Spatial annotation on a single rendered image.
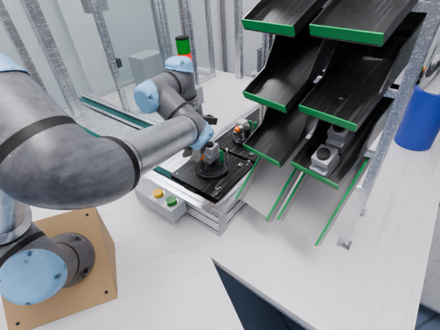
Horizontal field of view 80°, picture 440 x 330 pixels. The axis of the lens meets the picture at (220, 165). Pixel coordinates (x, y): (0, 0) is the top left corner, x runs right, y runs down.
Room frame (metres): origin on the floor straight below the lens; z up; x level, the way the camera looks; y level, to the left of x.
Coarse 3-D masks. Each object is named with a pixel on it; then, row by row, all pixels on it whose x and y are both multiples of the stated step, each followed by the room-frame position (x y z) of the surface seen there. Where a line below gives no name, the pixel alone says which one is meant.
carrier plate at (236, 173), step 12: (180, 168) 0.84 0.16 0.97; (192, 168) 0.83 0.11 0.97; (240, 168) 0.80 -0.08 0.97; (180, 180) 0.77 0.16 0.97; (192, 180) 0.76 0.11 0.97; (204, 180) 0.75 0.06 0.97; (216, 180) 0.75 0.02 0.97; (228, 180) 0.74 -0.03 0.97; (204, 192) 0.69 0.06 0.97; (216, 192) 0.68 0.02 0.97
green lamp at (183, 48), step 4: (176, 40) 1.02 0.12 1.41; (184, 40) 1.01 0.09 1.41; (188, 40) 1.02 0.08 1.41; (176, 44) 1.02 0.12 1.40; (180, 44) 1.00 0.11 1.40; (184, 44) 1.01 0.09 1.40; (188, 44) 1.01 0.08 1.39; (180, 48) 1.01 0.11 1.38; (184, 48) 1.00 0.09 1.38; (188, 48) 1.01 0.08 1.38; (180, 52) 1.01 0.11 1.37; (184, 52) 1.00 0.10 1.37; (188, 52) 1.01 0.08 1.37
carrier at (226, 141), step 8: (240, 120) 1.15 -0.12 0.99; (232, 128) 1.11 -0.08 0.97; (248, 128) 1.00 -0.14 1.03; (224, 136) 1.05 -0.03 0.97; (232, 136) 1.01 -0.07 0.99; (248, 136) 1.00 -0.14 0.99; (224, 144) 0.98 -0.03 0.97; (232, 144) 0.98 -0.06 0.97; (240, 144) 0.95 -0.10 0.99; (232, 152) 0.92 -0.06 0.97; (240, 152) 0.91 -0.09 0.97; (248, 152) 0.91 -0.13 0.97
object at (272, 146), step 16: (304, 96) 0.73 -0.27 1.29; (272, 112) 0.70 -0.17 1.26; (288, 112) 0.70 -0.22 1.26; (256, 128) 0.66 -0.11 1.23; (272, 128) 0.66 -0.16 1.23; (288, 128) 0.64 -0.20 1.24; (304, 128) 0.59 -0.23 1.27; (256, 144) 0.63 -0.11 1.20; (272, 144) 0.61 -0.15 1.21; (288, 144) 0.59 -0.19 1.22; (272, 160) 0.54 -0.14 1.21
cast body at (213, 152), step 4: (208, 144) 0.81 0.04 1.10; (212, 144) 0.81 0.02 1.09; (216, 144) 0.82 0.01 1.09; (208, 148) 0.80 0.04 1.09; (212, 148) 0.80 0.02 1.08; (216, 148) 0.81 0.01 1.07; (204, 152) 0.81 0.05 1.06; (208, 152) 0.79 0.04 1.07; (212, 152) 0.79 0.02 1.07; (216, 152) 0.81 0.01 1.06; (208, 156) 0.79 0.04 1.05; (212, 156) 0.79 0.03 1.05; (216, 156) 0.81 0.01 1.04; (204, 160) 0.79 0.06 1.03; (208, 160) 0.78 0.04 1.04; (212, 160) 0.79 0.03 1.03
